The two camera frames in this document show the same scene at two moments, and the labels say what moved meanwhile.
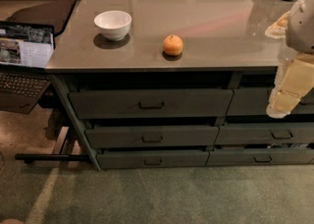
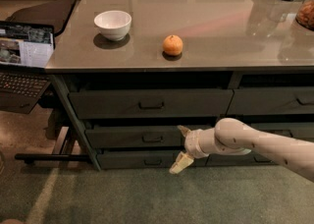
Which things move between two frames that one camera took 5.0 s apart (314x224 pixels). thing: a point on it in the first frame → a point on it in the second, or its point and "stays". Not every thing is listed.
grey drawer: x=151 y=103 stays
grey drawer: x=113 y=159 stays
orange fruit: x=173 y=45 stays
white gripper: x=301 y=27 → x=191 y=144
